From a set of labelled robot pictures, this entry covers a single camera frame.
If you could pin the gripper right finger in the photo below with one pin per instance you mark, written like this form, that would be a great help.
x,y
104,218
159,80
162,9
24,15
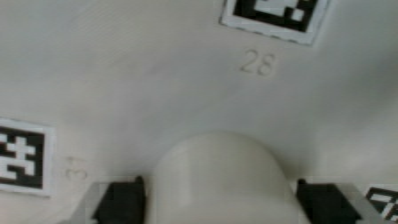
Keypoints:
x,y
335,204

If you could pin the white round table top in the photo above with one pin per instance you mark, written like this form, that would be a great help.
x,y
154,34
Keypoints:
x,y
132,73

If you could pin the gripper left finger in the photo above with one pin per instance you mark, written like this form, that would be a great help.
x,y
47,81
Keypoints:
x,y
113,204

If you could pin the white cylindrical table leg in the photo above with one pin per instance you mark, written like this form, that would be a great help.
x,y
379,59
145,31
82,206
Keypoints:
x,y
219,184

